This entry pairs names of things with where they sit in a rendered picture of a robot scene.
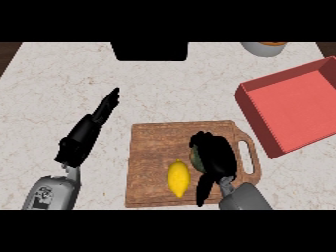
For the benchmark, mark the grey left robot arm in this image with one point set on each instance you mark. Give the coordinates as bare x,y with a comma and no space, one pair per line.
54,192

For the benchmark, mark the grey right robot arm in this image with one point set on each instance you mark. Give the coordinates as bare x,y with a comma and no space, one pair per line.
241,195

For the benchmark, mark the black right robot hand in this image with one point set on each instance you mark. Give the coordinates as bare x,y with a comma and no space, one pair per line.
218,154

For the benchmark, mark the grey bowl with orange content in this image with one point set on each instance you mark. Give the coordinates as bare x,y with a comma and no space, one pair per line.
266,48

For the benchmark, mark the black appliance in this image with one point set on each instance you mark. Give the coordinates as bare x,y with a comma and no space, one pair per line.
150,50

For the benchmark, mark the yellow lemon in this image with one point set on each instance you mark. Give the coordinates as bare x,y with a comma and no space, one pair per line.
178,177

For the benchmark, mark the red cardboard box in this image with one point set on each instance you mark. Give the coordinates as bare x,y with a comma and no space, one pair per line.
298,105

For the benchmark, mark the dark green squash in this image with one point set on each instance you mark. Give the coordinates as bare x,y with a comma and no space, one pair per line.
195,159

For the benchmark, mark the brown wooden cutting board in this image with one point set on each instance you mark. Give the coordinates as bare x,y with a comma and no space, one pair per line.
184,164

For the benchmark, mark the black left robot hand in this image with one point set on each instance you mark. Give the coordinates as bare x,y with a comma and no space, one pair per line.
84,134

